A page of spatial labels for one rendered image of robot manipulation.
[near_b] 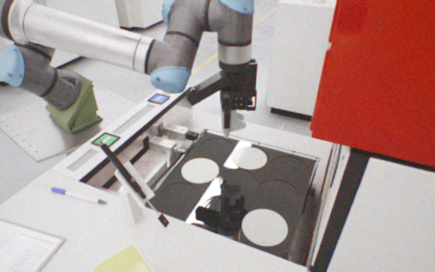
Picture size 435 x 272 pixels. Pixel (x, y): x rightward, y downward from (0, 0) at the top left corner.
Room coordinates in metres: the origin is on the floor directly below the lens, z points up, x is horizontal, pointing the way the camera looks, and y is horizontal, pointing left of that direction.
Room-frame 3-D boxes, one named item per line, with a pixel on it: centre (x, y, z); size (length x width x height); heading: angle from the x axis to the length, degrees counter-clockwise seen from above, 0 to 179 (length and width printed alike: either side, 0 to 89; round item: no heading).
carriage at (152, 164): (0.66, 0.20, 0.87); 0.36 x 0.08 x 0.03; 156
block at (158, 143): (0.73, 0.17, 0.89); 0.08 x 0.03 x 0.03; 66
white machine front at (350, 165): (0.65, -0.33, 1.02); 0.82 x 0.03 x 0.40; 156
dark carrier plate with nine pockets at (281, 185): (0.57, -0.05, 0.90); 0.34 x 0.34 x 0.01; 66
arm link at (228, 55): (0.66, -0.03, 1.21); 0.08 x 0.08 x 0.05
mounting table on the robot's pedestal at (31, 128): (1.03, 0.59, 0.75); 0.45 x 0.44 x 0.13; 50
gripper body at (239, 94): (0.66, -0.04, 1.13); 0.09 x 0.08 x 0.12; 95
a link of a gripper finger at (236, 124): (0.64, -0.04, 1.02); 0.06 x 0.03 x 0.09; 95
